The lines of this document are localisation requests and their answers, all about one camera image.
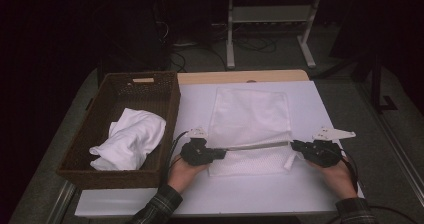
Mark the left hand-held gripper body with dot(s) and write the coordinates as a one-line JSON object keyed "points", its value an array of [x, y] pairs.
{"points": [[196, 152]]}

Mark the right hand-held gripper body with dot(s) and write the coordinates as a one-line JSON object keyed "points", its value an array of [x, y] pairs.
{"points": [[321, 154]]}

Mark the white mesh laundry bag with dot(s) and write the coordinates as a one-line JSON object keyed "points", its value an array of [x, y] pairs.
{"points": [[250, 117]]}

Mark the white garment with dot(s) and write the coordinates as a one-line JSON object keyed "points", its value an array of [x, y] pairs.
{"points": [[133, 137]]}

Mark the brown wicker basket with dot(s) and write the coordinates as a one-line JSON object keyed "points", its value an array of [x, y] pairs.
{"points": [[100, 180]]}

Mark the person's left hand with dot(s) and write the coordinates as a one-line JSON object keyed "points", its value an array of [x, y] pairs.
{"points": [[183, 175]]}

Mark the person's right hand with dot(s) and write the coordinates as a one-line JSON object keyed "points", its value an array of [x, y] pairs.
{"points": [[340, 180]]}

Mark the black stand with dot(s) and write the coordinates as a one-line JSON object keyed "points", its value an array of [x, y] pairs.
{"points": [[376, 84]]}

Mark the aluminium frame rail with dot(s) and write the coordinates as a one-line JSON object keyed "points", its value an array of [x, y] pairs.
{"points": [[400, 157], [63, 200]]}

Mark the white metal desk frame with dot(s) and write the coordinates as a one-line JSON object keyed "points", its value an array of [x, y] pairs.
{"points": [[230, 34]]}

